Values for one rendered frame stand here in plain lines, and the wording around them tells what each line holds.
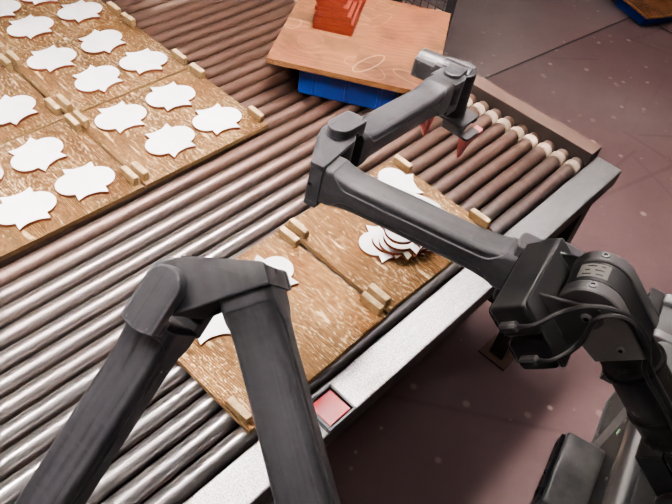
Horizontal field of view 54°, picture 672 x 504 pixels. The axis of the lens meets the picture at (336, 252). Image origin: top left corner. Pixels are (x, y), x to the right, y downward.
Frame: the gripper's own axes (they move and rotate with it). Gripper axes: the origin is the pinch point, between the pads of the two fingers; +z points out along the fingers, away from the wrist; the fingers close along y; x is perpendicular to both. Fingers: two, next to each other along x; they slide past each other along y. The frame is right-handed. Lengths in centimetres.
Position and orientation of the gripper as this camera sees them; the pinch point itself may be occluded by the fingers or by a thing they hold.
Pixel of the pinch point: (442, 142)
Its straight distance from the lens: 154.6
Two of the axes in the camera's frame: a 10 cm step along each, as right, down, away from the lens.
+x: -6.8, 5.1, -5.3
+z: -1.0, 6.5, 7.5
